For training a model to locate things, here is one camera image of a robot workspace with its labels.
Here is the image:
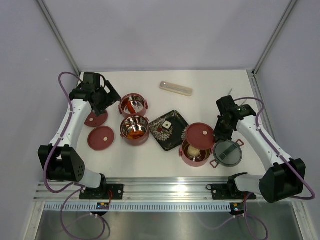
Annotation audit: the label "red sausage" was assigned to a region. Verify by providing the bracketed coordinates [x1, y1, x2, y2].
[126, 100, 136, 114]

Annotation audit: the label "dark red lid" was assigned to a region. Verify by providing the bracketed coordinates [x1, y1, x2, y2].
[186, 122, 215, 150]
[84, 110, 108, 128]
[87, 126, 115, 151]

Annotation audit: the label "metal food tongs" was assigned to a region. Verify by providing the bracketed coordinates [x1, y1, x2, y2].
[227, 88, 248, 105]

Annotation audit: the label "orange roasted meat piece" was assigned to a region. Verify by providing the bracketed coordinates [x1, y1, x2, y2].
[126, 131, 137, 140]

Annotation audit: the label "white steamed bun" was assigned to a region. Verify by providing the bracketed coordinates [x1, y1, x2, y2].
[187, 145, 201, 158]

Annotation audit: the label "orange fried chicken piece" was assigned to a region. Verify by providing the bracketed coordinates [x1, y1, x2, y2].
[134, 130, 145, 138]

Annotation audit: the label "pink bowl with handles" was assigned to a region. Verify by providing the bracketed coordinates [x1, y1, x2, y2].
[178, 140, 213, 167]

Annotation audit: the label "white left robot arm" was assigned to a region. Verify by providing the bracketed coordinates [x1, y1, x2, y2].
[38, 72, 121, 199]

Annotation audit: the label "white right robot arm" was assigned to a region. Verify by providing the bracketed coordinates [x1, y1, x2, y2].
[213, 95, 306, 204]

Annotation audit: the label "pink bowl back left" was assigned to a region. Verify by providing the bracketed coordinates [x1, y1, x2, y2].
[118, 93, 149, 118]

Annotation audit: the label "dark pink bowl front left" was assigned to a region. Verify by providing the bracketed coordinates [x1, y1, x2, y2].
[120, 115, 150, 146]

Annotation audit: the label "black floral square plate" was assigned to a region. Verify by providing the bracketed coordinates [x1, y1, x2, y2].
[149, 110, 189, 152]

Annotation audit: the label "beige cutlery case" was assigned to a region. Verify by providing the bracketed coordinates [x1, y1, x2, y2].
[159, 81, 193, 97]

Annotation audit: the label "white sushi cube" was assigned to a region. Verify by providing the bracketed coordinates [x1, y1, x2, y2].
[162, 120, 172, 130]

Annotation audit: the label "grey transparent lid red handles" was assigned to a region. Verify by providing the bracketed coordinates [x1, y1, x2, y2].
[210, 139, 245, 169]

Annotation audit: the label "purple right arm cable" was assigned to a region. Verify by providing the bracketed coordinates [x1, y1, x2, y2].
[197, 97, 316, 237]

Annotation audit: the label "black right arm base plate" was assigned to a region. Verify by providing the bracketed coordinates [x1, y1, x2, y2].
[206, 183, 249, 200]

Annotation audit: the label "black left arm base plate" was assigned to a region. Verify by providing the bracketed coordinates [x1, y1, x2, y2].
[79, 183, 125, 200]

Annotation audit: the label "aluminium front rail frame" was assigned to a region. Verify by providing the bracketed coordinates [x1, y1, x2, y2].
[33, 176, 306, 203]

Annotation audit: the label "left aluminium post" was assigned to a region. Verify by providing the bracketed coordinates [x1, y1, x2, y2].
[35, 0, 81, 76]

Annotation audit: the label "aluminium post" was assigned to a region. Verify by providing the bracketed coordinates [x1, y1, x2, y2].
[35, 0, 81, 76]
[251, 0, 299, 77]

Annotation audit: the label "slotted white cable duct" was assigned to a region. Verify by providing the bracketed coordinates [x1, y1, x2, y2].
[44, 202, 231, 213]

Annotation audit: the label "right aluminium post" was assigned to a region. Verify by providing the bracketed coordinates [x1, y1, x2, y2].
[251, 0, 299, 77]

